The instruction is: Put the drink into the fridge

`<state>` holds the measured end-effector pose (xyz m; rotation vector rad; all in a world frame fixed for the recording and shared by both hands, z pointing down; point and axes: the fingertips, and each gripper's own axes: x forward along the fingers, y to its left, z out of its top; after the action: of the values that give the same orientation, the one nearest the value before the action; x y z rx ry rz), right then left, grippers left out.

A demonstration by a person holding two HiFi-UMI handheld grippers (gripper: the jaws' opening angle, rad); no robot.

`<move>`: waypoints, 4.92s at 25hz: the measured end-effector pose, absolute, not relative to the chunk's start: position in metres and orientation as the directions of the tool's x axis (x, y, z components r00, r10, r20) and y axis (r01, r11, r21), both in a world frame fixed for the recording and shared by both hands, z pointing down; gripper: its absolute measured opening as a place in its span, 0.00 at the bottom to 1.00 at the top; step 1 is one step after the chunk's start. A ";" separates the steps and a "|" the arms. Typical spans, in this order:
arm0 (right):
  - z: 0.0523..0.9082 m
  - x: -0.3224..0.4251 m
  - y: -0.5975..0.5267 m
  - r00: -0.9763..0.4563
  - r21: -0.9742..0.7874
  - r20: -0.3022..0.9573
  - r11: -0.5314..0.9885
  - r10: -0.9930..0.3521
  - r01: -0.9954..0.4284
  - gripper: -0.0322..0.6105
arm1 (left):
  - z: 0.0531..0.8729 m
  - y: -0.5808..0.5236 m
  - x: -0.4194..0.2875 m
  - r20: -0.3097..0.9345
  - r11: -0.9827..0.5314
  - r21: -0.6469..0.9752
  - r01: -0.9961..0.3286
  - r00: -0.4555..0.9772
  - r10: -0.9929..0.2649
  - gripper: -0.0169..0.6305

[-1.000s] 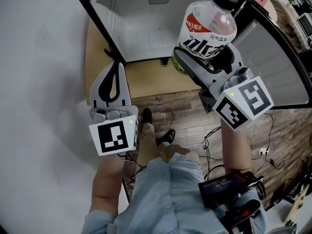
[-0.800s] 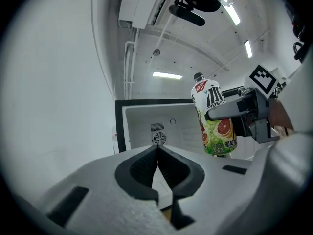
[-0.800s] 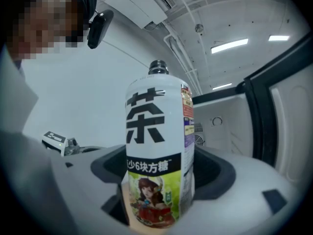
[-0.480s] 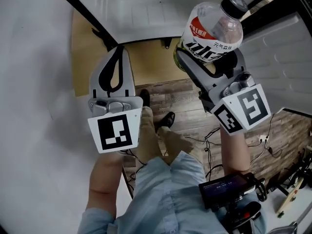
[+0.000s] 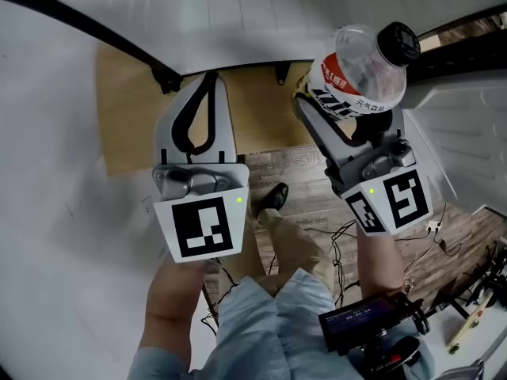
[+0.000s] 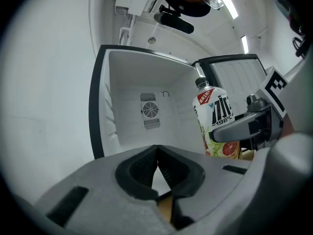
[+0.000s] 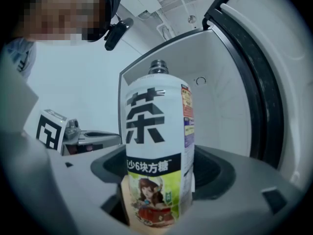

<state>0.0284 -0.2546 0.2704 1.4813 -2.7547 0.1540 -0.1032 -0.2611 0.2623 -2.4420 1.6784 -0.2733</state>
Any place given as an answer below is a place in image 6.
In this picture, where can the long ceiling light panel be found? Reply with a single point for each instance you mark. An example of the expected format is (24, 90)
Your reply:
(244, 44)
(230, 7)

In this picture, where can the person's head with glasses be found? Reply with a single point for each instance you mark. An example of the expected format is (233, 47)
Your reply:
(185, 8)

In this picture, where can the white ceiling pipe bundle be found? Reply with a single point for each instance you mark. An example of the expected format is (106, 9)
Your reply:
(122, 34)

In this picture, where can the person's right forearm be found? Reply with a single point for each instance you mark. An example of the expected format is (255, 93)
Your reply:
(288, 126)

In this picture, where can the white mini fridge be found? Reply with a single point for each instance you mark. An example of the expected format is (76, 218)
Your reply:
(137, 77)

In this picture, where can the black head camera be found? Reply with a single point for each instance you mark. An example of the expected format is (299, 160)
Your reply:
(173, 21)

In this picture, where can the round metal ceiling fixture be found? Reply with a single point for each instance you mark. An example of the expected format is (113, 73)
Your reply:
(151, 40)

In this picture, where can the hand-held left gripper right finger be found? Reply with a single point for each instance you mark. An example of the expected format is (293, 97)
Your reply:
(215, 185)

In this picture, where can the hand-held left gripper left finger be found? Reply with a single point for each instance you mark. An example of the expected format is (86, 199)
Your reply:
(105, 192)

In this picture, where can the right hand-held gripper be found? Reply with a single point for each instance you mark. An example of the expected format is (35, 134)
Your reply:
(274, 89)

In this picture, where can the person's light blue shirt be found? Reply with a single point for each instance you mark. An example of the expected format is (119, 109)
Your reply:
(281, 1)

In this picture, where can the drink bottle with black cap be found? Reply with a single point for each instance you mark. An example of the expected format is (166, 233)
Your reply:
(215, 106)

